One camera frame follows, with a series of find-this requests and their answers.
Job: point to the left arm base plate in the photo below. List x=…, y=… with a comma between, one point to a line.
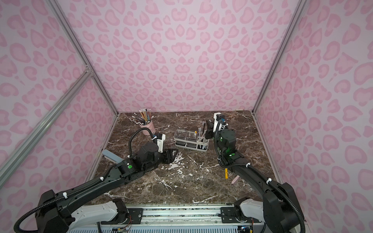
x=134, y=215

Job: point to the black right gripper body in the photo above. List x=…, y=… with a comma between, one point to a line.
x=211, y=133

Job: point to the cream toothbrush holder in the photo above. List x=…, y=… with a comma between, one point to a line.
x=188, y=140

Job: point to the bundle of coloured pencils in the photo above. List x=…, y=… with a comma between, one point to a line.
x=143, y=117

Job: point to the pink metal pencil bucket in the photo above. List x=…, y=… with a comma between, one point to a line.
x=150, y=126

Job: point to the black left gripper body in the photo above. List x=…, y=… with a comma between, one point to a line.
x=166, y=156

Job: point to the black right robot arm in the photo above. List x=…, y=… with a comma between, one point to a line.
x=280, y=209

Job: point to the aluminium front rail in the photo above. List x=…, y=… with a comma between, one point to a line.
x=181, y=218

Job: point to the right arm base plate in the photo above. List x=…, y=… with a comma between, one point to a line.
x=231, y=215

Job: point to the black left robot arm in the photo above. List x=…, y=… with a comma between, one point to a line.
x=54, y=213

